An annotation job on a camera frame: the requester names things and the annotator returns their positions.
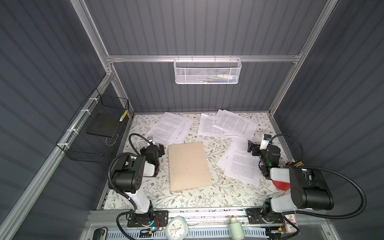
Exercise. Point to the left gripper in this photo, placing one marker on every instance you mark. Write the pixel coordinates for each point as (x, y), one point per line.
(159, 148)

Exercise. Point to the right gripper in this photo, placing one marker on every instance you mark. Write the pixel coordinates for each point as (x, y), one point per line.
(254, 149)

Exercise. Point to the beige paper folder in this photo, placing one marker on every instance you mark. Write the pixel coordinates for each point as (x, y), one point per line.
(188, 167)

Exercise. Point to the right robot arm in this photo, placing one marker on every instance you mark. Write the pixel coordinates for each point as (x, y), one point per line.
(309, 191)

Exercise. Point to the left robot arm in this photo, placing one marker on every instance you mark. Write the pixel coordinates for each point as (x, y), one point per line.
(126, 174)

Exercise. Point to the red pen cup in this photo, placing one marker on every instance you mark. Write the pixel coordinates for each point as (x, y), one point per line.
(282, 186)

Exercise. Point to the yellow marker in basket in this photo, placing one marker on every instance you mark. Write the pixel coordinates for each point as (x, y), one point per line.
(124, 115)

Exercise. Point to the floral table mat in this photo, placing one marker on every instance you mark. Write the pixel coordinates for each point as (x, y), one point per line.
(224, 192)

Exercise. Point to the white alarm clock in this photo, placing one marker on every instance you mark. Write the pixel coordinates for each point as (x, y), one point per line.
(177, 229)

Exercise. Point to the white glue bottle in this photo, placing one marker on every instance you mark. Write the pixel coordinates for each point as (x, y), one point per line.
(236, 231)

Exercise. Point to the black wire basket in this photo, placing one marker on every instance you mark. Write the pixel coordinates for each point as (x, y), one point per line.
(97, 132)

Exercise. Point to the white wire basket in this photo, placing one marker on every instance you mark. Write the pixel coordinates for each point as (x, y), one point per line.
(207, 71)

